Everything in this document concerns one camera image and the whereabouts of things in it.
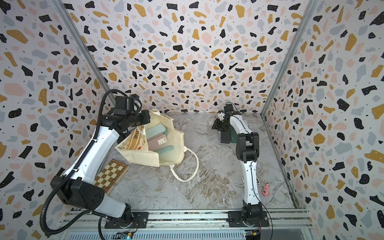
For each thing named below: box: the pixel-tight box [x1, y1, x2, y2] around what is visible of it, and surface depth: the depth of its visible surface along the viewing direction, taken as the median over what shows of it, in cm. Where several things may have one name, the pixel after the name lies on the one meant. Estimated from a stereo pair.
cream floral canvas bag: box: [115, 110, 199, 182], surface depth 92 cm
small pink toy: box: [261, 184, 271, 197], surface depth 83 cm
